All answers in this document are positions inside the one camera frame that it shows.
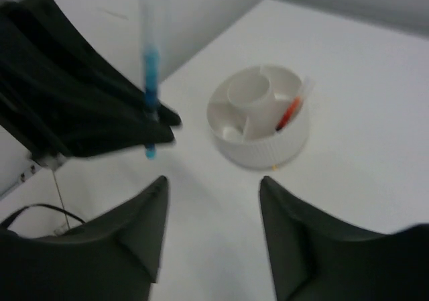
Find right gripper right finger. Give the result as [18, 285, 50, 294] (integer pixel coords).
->
[259, 177, 428, 300]

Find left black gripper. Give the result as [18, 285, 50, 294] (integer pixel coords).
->
[1, 0, 175, 160]

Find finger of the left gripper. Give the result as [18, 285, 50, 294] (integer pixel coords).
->
[100, 62, 182, 127]

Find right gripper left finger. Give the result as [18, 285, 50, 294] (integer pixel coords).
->
[1, 176, 169, 300]

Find blue crayon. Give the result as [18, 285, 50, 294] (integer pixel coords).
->
[138, 0, 168, 160]

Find red crayon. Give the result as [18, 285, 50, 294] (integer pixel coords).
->
[275, 78, 315, 132]

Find white round compartment organizer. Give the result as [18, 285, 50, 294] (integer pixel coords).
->
[206, 65, 310, 169]

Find aluminium frame rail left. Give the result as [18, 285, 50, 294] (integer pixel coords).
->
[1, 158, 42, 198]

